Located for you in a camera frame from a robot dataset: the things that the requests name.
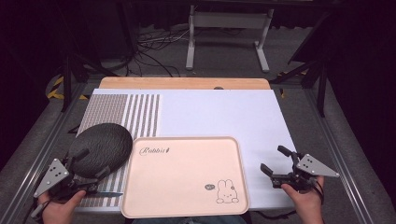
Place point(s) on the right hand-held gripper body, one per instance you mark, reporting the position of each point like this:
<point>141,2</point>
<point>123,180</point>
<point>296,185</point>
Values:
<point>314,166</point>

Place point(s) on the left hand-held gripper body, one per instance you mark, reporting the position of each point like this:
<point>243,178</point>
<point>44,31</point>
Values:
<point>51,178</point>

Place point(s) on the dark grey oval ribbed pad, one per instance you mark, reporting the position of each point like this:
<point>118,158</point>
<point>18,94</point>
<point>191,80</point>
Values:
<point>102,144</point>

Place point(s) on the person's left hand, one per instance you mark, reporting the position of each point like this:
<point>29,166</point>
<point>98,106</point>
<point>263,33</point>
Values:
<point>59,210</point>

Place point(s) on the person's right hand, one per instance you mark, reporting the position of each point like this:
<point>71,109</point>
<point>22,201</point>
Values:
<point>306,203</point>

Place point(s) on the grey striped mat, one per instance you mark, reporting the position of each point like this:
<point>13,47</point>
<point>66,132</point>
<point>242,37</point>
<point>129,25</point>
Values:
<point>109,109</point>

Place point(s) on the yellow black floor tape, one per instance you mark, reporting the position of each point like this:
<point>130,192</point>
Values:
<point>53,93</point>

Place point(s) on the black metal stand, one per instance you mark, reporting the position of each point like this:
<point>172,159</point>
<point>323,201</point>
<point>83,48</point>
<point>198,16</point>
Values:
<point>321,93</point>
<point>66,87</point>

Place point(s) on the white board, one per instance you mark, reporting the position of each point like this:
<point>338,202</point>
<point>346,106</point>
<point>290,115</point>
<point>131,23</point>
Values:
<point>218,115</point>

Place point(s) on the pink tray with rabbit print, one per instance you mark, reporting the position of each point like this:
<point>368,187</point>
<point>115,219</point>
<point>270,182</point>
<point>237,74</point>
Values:
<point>183,177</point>

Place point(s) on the dark knob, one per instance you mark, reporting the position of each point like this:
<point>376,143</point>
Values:
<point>218,88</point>

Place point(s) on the white metal stand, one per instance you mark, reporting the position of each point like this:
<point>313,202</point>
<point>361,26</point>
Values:
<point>230,19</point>

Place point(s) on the aluminium rail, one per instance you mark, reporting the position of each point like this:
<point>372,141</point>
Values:
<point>40,161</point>
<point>337,155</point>

